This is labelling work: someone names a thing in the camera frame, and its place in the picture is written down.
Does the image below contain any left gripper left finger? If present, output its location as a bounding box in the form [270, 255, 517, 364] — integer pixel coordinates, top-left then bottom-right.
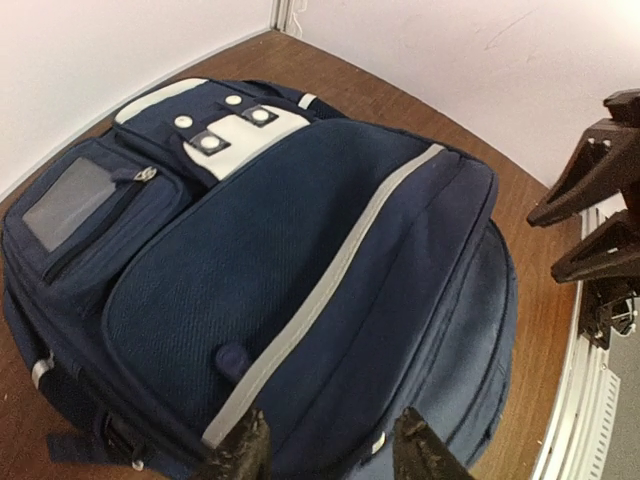
[194, 407, 272, 480]

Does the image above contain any right aluminium corner post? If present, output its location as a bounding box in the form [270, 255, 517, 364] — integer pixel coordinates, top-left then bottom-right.
[270, 0, 308, 38]

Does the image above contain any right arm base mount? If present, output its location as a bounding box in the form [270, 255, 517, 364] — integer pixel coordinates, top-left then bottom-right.
[578, 280, 639, 350]

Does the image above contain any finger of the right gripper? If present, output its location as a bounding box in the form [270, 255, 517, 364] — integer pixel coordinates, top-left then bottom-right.
[551, 210, 639, 283]
[527, 89, 639, 226]

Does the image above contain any navy blue student backpack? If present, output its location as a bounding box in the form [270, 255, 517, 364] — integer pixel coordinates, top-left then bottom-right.
[1, 78, 517, 479]

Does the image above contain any aluminium front rail frame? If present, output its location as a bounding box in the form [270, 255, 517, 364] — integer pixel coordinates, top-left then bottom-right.
[529, 204, 640, 480]

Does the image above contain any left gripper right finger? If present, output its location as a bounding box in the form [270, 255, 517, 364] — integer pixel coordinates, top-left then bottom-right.
[392, 407, 473, 480]

